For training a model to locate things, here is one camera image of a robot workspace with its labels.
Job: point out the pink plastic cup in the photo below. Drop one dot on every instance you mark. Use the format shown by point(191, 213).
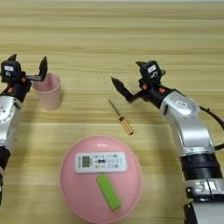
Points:
point(49, 92)

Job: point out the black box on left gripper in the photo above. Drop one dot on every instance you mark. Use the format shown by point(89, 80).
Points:
point(11, 70)

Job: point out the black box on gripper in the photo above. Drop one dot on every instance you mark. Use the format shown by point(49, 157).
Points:
point(11, 70)
point(151, 69)

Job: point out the green rectangular block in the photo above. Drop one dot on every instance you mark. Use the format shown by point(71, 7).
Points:
point(108, 192)

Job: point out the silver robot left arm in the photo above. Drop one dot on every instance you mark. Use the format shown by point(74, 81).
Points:
point(8, 122)

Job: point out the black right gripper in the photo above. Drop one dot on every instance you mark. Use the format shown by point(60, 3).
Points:
point(151, 90)

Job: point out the white remote control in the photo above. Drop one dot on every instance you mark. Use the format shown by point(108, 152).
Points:
point(100, 162)

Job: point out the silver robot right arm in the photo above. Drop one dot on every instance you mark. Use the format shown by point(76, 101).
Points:
point(189, 125)

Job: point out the pink round plate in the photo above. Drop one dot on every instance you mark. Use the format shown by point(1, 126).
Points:
point(81, 192)

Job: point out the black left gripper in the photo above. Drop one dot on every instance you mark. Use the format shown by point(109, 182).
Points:
point(18, 87)

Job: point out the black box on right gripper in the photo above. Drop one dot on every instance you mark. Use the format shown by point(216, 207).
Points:
point(151, 69)

